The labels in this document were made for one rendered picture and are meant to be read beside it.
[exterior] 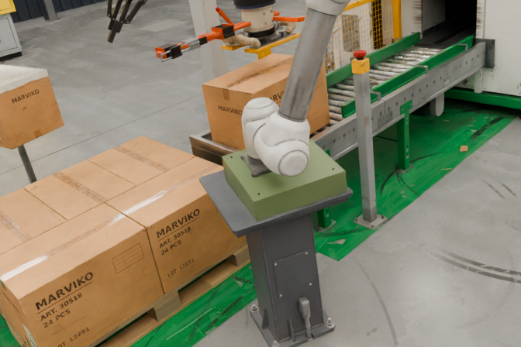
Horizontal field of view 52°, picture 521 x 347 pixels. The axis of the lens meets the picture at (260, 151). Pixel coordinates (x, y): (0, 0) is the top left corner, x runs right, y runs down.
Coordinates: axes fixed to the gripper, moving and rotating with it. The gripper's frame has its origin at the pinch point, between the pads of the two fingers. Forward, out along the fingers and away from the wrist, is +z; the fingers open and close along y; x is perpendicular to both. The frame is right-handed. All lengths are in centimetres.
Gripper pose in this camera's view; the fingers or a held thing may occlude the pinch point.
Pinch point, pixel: (113, 31)
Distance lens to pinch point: 179.2
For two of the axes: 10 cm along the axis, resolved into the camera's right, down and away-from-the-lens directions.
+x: 3.4, 4.4, -8.3
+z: -4.2, 8.6, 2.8
